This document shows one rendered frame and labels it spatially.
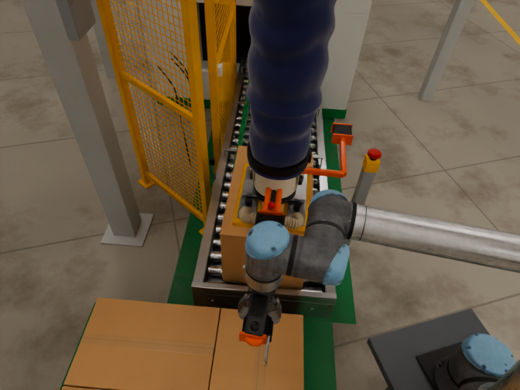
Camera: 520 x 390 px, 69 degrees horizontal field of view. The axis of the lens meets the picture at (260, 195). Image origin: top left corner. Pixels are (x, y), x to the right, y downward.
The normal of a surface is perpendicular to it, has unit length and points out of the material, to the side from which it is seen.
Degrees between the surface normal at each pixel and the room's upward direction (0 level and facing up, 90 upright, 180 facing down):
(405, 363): 0
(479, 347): 7
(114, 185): 90
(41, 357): 0
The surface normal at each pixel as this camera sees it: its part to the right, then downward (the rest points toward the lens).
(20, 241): 0.04, -0.69
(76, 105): -0.07, 0.72
